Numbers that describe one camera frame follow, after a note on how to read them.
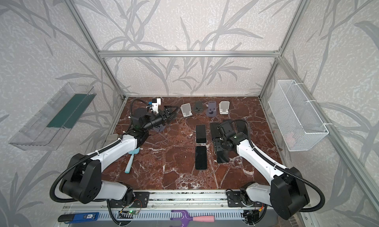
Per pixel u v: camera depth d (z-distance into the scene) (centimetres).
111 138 101
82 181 42
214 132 101
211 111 107
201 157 89
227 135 64
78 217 66
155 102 75
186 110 104
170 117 70
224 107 108
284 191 40
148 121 67
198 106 109
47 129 63
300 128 60
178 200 75
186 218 69
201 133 99
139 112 64
